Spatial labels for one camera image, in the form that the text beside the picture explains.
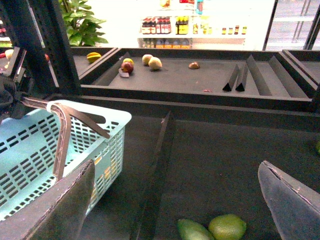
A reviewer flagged yellow starfruit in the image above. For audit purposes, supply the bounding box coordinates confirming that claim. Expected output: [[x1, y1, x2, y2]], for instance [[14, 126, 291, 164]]
[[86, 52, 102, 64]]

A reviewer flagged brown kiwi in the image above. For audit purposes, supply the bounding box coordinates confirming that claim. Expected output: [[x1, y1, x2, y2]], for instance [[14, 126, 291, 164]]
[[188, 61, 200, 70]]

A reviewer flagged black fruit tray left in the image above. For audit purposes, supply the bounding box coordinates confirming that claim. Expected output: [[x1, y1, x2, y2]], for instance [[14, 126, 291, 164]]
[[75, 48, 320, 113]]

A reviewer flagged green potted plant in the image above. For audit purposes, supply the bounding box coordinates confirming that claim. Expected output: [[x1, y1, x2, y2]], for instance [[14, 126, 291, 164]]
[[58, 0, 108, 47]]

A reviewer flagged beige mango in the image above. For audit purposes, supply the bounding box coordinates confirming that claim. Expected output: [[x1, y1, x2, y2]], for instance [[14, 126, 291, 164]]
[[148, 56, 163, 71]]

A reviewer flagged green lime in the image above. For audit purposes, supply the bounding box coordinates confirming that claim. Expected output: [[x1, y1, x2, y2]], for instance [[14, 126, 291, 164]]
[[208, 214, 247, 240]]

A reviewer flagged bottle shelf background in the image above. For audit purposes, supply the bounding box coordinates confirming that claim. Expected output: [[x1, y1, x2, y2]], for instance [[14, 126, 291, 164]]
[[137, 0, 250, 49]]

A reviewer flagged light blue plastic basket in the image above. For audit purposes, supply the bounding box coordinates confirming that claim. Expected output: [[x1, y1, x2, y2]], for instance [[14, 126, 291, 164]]
[[0, 100, 132, 221]]

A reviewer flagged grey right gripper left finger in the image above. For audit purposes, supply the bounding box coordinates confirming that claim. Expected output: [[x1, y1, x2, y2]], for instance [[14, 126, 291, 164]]
[[0, 160, 95, 240]]

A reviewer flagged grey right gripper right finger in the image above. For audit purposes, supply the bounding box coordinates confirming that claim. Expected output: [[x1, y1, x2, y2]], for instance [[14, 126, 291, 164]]
[[257, 161, 320, 240]]

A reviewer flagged white zip tie right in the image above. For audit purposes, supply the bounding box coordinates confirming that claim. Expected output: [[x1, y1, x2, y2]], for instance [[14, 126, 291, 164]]
[[45, 101, 62, 115]]

